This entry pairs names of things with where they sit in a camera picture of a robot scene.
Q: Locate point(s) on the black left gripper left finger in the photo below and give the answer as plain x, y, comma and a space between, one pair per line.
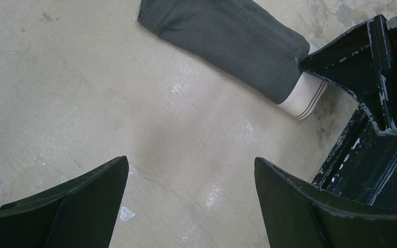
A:
81, 212

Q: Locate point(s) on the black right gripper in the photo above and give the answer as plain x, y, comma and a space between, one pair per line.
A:
359, 61

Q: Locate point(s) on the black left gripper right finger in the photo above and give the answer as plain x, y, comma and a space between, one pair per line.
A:
299, 214

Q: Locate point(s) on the dark grey boxer underwear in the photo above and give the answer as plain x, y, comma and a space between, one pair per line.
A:
244, 40

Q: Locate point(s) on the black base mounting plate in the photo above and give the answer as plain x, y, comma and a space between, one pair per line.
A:
361, 166

